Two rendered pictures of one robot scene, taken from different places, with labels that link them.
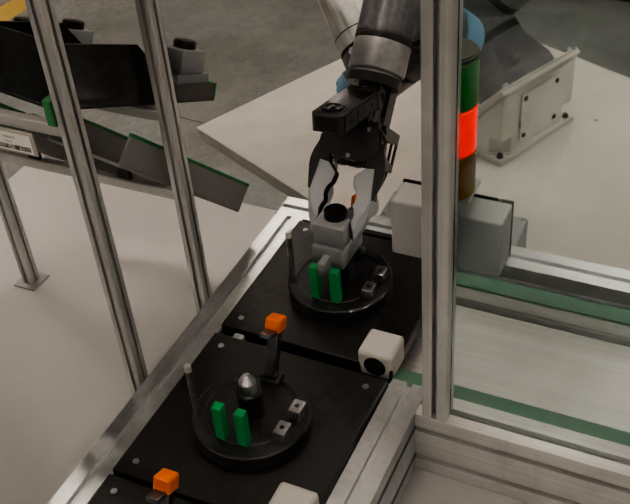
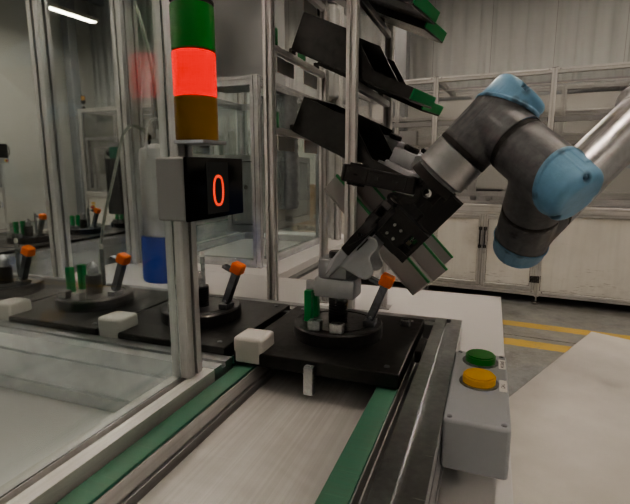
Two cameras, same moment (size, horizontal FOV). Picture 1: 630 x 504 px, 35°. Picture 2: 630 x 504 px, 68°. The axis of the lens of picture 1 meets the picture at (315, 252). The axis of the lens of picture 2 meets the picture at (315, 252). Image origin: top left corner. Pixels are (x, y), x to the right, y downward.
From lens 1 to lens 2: 129 cm
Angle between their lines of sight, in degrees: 78
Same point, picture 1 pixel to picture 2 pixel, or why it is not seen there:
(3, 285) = not seen: hidden behind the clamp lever
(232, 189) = (410, 272)
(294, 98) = not seen: outside the picture
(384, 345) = (250, 334)
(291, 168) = (574, 367)
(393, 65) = (429, 158)
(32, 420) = not seen: hidden behind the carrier
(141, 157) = (339, 193)
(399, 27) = (455, 129)
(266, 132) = (619, 355)
